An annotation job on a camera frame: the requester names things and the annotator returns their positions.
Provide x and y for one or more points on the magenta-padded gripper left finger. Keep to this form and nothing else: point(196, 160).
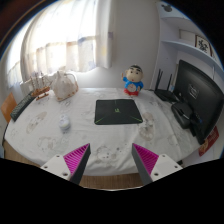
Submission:
point(77, 158)

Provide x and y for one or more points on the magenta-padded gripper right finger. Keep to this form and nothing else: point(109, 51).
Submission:
point(146, 159)

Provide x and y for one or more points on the white cartoon-print computer mouse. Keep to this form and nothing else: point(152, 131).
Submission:
point(64, 122)

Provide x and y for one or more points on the black mouse pad green lines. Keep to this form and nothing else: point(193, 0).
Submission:
point(117, 112)

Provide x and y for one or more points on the white cartoon-print tablecloth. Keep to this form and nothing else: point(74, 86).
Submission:
point(110, 140)

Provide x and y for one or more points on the black box device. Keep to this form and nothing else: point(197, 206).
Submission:
point(181, 114)

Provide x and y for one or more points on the red paper packet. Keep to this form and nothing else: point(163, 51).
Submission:
point(209, 141)

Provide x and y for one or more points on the black router with antennas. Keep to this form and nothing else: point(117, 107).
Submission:
point(165, 95)

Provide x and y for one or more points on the large white conch shell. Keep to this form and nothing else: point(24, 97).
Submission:
point(64, 87)

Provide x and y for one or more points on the dark keyboard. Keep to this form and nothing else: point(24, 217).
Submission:
point(22, 106)

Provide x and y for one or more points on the wooden model sailing ship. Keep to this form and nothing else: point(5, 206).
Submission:
point(40, 89)

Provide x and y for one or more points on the cartoon boy figurine blue shirt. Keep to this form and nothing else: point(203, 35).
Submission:
point(133, 81)

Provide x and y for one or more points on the black computer monitor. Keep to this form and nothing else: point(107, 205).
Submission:
point(200, 96)

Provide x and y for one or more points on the orange wooden chair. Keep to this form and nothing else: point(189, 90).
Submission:
point(8, 107)

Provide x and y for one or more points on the white printed curtain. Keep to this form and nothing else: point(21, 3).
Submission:
point(66, 36)

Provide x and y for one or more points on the white wall shelf unit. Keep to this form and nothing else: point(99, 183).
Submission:
point(173, 43)

